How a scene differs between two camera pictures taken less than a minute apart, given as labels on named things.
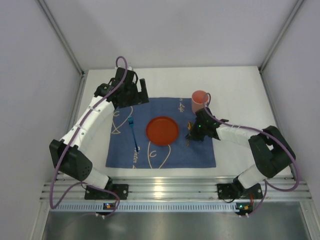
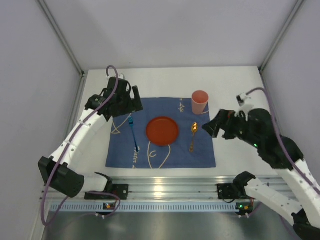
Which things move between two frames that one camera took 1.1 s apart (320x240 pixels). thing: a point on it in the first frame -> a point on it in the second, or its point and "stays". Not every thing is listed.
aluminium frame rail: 284,188 stays
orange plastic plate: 162,131 stays
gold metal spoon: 189,125 -> 194,127
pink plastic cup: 199,99 stays
